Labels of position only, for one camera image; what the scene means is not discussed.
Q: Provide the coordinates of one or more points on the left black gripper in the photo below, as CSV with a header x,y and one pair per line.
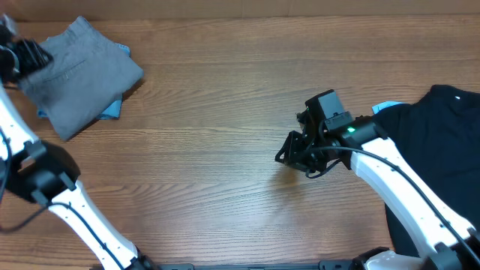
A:
x,y
31,56

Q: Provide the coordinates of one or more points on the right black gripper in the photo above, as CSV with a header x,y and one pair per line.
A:
x,y
295,158

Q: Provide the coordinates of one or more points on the grey cotton shorts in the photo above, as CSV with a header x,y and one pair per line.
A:
x,y
69,104

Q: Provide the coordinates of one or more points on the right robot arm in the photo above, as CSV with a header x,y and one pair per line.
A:
x,y
443,238

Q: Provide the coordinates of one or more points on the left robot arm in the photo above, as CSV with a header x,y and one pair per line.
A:
x,y
40,172

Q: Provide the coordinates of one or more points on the light blue cloth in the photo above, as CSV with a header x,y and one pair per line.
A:
x,y
384,105

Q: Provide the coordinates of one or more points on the folded blue denim jeans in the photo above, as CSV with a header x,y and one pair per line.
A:
x,y
112,105

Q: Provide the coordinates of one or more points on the black garment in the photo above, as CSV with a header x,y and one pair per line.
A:
x,y
439,138

